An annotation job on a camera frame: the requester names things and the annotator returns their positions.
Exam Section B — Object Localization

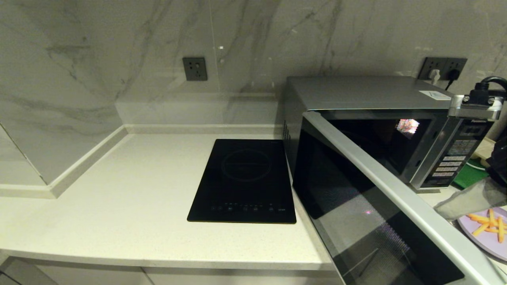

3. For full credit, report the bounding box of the beige corner cabinet panel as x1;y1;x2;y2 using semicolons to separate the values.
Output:
0;257;60;285

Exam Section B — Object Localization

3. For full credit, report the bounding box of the purple plate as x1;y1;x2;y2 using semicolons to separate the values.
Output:
457;206;507;262

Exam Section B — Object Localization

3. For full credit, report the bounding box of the grey double wall socket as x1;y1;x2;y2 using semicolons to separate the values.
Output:
419;57;468;80

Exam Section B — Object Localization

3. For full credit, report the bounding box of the green cutting board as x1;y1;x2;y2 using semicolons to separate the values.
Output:
453;158;490;190

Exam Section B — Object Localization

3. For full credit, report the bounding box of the beige cabinet drawer front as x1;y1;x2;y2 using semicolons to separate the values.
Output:
8;257;153;285
143;268;337;285

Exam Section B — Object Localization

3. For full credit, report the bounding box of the black induction cooktop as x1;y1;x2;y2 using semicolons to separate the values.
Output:
187;139;297;224

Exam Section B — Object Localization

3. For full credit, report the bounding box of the grey single wall socket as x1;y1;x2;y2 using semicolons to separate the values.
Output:
182;57;208;82

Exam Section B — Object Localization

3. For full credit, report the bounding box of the dark glass microwave door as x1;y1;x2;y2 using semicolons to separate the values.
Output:
292;111;507;285

